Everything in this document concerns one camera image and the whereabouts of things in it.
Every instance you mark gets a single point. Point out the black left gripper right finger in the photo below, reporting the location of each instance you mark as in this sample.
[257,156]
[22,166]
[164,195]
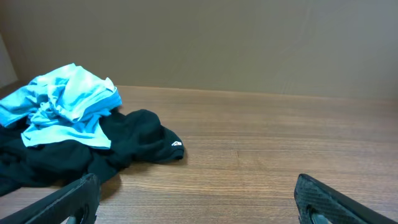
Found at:
[318,203]

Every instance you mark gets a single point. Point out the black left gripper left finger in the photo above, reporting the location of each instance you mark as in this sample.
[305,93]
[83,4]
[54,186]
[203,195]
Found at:
[75,203]

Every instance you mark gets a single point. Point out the light blue t-shirt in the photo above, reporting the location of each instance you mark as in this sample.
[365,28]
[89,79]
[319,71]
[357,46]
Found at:
[64,104]

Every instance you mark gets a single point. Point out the crumpled black garment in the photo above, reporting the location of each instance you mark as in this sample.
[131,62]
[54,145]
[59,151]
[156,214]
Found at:
[137,136]

